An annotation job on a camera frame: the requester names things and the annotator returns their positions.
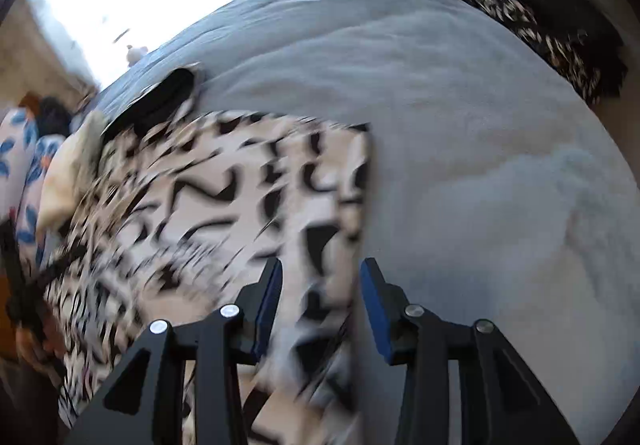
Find black crumpled cloth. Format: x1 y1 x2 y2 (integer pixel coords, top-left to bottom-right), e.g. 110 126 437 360
37 96 73 138

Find beige curtain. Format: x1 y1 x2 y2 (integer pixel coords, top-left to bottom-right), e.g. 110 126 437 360
0 0 101 110

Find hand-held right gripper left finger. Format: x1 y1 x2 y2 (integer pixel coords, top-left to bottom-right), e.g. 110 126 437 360
64 257 284 445

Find cream folded sweater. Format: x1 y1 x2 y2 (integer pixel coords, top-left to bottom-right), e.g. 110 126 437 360
36 110 108 231

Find black white patterned hanging clothing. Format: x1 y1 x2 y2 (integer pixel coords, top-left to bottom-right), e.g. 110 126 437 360
470 0 628 106

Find white plush toy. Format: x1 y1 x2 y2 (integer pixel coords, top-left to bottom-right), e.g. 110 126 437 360
125 44 151 68

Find black folded garment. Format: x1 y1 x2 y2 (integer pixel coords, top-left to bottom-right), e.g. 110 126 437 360
102 67 198 138

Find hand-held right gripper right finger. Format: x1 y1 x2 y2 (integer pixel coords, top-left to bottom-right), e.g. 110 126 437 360
360 257 583 445

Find black and white printed garment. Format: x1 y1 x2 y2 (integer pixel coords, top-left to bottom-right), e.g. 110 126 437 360
42 110 373 445

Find blue flower pillows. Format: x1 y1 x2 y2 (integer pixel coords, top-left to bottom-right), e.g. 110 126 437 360
0 107 66 271

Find light blue plush blanket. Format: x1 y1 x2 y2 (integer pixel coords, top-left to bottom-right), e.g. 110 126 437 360
75 0 628 445

